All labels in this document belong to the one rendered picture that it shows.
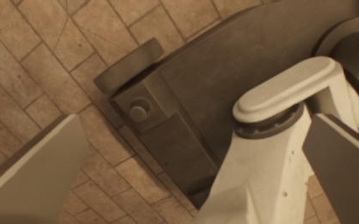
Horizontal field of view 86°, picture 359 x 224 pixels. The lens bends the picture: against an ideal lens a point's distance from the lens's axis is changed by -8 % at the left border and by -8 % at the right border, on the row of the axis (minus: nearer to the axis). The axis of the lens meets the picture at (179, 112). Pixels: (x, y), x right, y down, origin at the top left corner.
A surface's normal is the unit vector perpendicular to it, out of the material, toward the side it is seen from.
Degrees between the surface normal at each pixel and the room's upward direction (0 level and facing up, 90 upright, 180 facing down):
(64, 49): 0
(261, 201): 90
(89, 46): 0
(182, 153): 0
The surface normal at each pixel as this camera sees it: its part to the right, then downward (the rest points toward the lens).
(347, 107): -0.22, 0.06
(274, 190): -0.53, -0.78
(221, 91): -0.01, 0.40
